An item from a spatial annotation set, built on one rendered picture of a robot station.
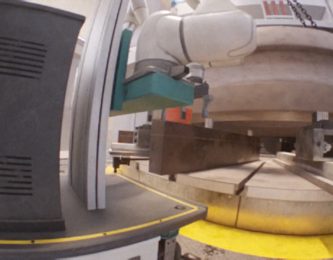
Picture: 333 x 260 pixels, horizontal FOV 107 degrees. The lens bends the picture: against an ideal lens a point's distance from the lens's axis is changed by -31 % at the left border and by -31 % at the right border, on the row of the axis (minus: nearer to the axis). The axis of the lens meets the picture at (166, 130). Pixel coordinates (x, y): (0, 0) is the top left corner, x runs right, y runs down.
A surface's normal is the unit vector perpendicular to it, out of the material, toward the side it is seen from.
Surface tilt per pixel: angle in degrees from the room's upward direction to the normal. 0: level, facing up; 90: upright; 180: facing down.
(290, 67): 90
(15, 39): 90
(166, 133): 90
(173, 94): 90
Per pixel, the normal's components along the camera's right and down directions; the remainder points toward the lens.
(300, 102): -0.44, -0.08
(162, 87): 0.65, 0.00
